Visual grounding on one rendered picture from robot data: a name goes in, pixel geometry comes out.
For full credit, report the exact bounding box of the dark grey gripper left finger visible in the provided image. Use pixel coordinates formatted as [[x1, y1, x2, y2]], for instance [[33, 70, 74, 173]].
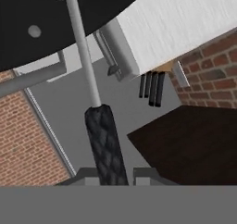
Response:
[[56, 167, 101, 187]]

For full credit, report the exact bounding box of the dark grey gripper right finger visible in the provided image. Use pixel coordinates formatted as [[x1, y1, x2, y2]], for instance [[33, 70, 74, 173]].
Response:
[[132, 168, 179, 187]]

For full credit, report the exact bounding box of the grey spatula with black handle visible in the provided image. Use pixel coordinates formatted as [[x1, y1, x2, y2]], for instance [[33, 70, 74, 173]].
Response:
[[63, 0, 130, 187]]

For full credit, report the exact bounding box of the grey metal range hood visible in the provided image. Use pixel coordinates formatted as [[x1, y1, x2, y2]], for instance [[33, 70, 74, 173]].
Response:
[[92, 18, 141, 82]]

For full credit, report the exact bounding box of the black round thing, white centre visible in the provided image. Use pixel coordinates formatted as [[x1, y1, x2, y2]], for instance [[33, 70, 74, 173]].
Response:
[[0, 0, 151, 72]]

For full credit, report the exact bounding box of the black hanging tool handle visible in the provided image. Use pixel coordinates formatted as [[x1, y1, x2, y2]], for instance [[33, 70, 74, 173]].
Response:
[[138, 74, 146, 99], [143, 71, 153, 99], [155, 72, 167, 108], [148, 71, 159, 107]]

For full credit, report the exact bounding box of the grey window frame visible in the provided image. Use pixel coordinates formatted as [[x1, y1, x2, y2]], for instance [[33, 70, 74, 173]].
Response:
[[0, 49, 68, 99]]

